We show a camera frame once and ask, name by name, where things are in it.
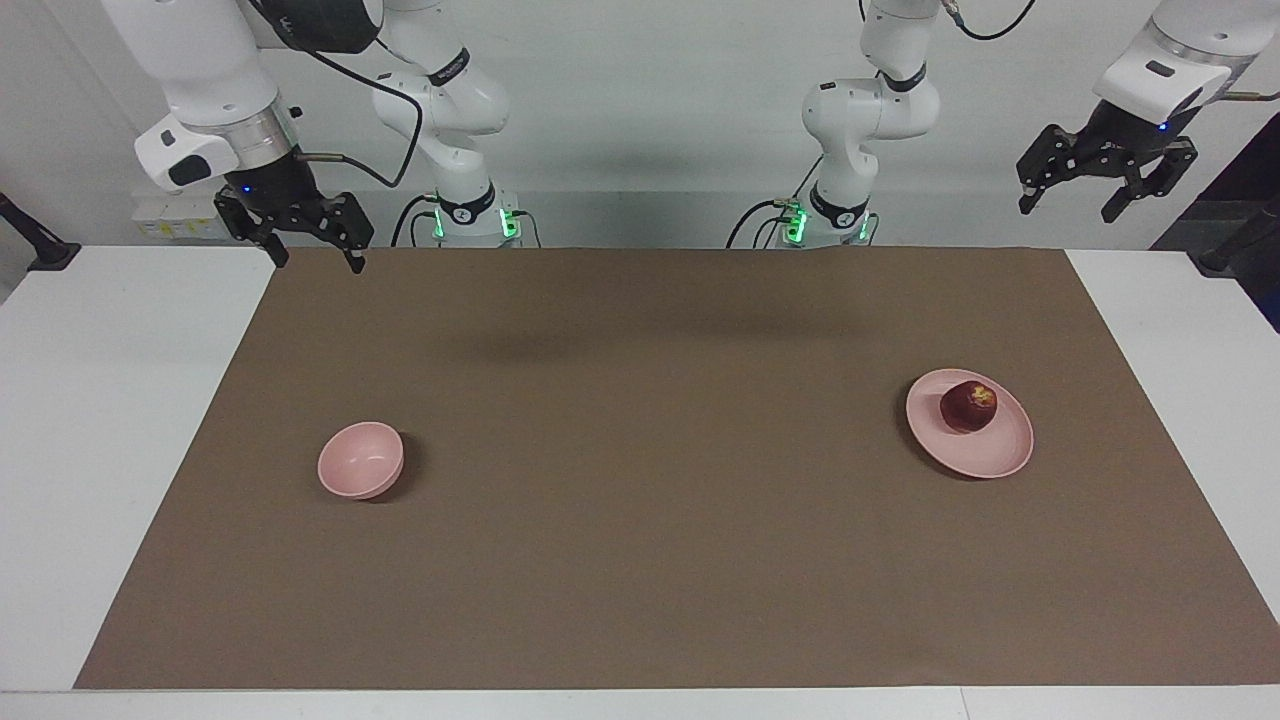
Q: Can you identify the black left base cable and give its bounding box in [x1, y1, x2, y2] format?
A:
[726, 150, 827, 250]

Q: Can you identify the brown table mat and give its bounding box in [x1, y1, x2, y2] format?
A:
[73, 247, 1280, 691]

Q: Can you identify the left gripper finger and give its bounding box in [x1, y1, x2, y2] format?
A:
[1100, 140, 1199, 223]
[1017, 123, 1096, 214]

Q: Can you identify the black right base cable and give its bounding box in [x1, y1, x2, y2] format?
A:
[389, 193, 442, 249]

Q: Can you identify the black base cable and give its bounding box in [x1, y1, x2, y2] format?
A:
[726, 150, 827, 250]
[389, 193, 442, 249]

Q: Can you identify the pink bowl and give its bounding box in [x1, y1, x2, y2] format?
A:
[317, 421, 406, 501]

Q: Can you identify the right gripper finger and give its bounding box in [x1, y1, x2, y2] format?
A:
[300, 192, 376, 274]
[215, 195, 291, 269]

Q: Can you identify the black stand foot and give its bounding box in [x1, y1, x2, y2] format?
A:
[1198, 195, 1280, 278]
[0, 190, 82, 273]

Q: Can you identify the pink plate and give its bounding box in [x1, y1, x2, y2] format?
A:
[905, 368, 1035, 480]

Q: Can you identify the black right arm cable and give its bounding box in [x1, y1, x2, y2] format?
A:
[250, 0, 426, 191]

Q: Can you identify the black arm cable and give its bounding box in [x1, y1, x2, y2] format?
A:
[250, 0, 426, 191]
[938, 0, 1038, 43]

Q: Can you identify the dark red apple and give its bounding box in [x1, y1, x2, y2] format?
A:
[939, 380, 999, 435]

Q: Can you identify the white wall power strip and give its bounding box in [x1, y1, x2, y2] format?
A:
[132, 190, 229, 242]

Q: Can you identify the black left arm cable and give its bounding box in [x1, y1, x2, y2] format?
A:
[938, 0, 1038, 43]

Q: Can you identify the dark panel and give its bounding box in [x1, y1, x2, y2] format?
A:
[1150, 110, 1280, 333]

